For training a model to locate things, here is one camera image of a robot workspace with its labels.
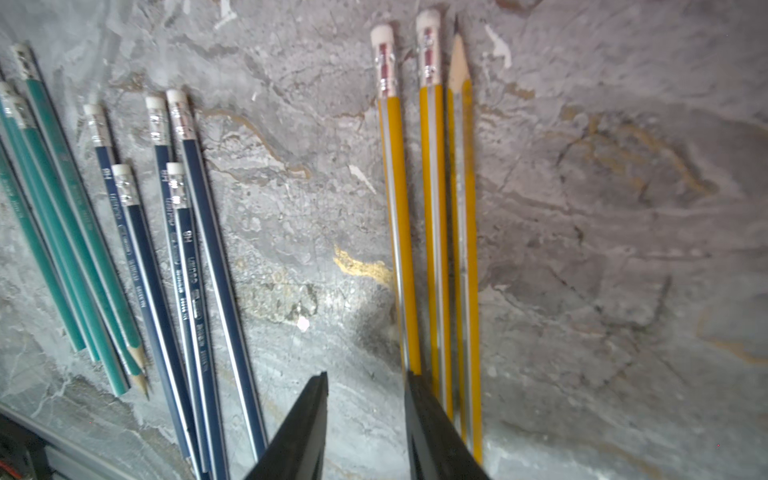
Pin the aluminium mounting rail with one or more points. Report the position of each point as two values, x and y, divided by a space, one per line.
32 451

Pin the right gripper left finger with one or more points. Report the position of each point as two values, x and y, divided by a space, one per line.
298 449

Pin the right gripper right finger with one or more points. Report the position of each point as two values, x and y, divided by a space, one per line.
436 450

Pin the yellow pencil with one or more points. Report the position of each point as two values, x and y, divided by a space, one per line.
432 125
463 210
394 165

